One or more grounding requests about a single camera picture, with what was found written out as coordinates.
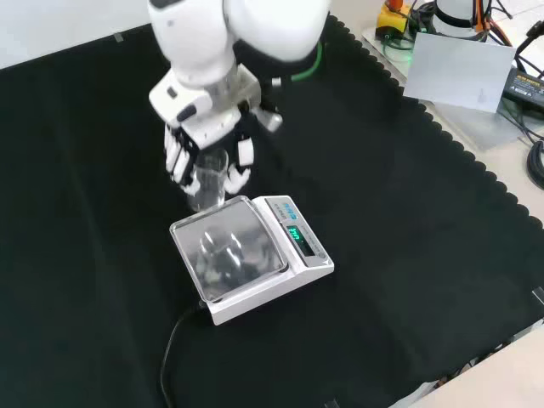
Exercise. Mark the black scalloped bench cloth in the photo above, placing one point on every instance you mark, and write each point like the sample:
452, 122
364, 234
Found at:
297, 191

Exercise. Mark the clear glass beaker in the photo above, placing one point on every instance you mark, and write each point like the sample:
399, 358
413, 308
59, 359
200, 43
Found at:
210, 180

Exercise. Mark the black power adapter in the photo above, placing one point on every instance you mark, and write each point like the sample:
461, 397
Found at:
523, 87

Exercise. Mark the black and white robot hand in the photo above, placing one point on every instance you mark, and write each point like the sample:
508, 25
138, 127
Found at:
200, 123

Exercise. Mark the white electronic balance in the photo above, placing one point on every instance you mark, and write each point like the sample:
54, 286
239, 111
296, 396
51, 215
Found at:
251, 255

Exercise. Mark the metal base plate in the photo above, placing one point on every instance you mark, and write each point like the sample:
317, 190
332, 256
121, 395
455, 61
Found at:
450, 98

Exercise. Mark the yellow emergency stop button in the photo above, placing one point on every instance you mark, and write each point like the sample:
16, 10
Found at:
393, 16

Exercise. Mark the pale grey board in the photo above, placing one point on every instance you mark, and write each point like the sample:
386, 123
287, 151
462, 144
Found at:
459, 72

